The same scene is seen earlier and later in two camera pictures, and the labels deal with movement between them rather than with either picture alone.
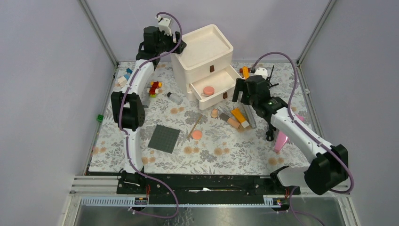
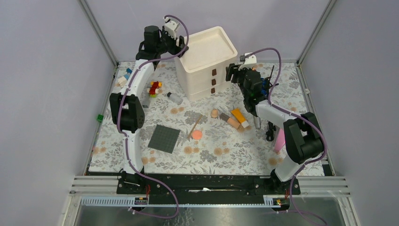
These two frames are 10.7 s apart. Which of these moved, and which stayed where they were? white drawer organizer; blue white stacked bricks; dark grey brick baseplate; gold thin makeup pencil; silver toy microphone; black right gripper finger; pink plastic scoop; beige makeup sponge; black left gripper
Moved: silver toy microphone; black right gripper finger; white drawer organizer
Stayed: blue white stacked bricks; beige makeup sponge; dark grey brick baseplate; black left gripper; gold thin makeup pencil; pink plastic scoop
